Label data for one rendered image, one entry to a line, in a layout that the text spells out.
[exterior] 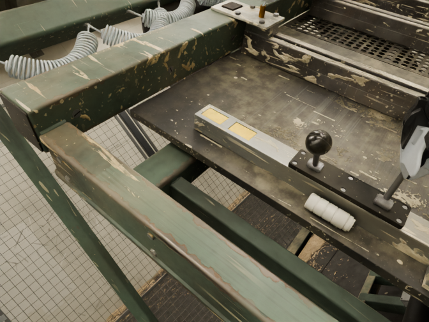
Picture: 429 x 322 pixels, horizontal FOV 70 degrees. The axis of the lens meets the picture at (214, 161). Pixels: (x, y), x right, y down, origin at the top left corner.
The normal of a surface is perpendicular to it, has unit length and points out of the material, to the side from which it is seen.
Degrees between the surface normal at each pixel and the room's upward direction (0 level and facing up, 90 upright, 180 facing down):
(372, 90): 90
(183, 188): 51
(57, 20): 90
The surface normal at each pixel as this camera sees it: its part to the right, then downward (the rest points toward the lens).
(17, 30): 0.54, -0.24
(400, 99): -0.62, 0.53
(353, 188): 0.07, -0.69
